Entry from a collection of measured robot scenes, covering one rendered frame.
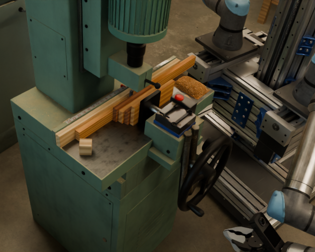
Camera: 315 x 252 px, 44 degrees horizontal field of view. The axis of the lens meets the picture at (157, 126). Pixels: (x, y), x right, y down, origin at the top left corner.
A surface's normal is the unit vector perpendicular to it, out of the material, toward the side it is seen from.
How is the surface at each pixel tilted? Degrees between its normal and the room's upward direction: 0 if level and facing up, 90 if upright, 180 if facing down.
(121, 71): 90
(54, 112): 0
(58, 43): 90
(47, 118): 0
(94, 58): 90
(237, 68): 0
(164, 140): 90
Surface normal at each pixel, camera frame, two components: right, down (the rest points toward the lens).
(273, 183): 0.11, -0.73
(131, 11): -0.22, 0.65
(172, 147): -0.63, 0.48
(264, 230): 0.48, -0.37
